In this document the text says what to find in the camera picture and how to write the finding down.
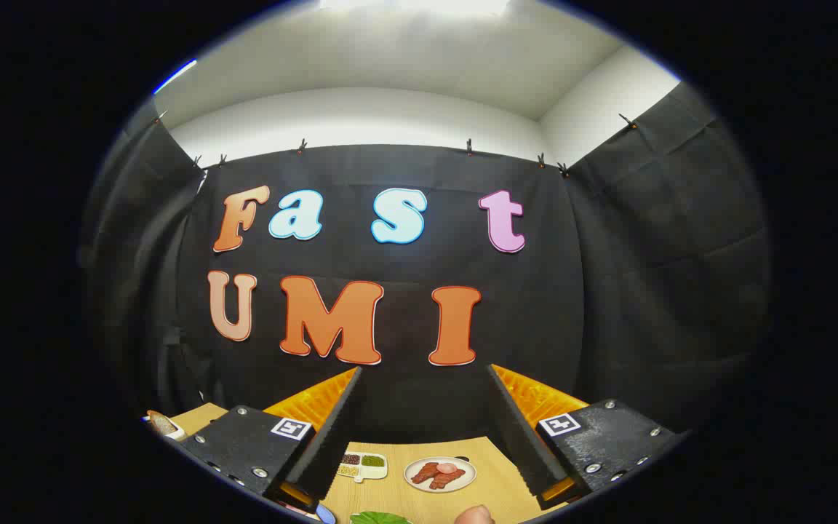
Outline white oval plate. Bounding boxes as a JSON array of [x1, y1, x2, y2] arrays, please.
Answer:
[[404, 456, 477, 493]]

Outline white toaster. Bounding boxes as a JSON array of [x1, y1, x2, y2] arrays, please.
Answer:
[[144, 411, 187, 442]]

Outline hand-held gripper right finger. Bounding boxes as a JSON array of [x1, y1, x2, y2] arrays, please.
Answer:
[[488, 363, 687, 512]]

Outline black backdrop cloth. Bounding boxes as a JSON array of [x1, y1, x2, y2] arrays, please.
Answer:
[[81, 80, 773, 445]]

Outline row of black cloth clips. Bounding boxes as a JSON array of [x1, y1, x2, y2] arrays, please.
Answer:
[[153, 109, 639, 179]]

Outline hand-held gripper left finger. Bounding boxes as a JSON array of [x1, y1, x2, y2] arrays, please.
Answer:
[[177, 366, 364, 514]]

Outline white divided dish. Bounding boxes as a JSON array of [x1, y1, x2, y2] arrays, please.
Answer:
[[337, 452, 388, 483]]

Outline ceiling light panel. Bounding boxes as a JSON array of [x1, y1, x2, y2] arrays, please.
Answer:
[[153, 60, 198, 94]]

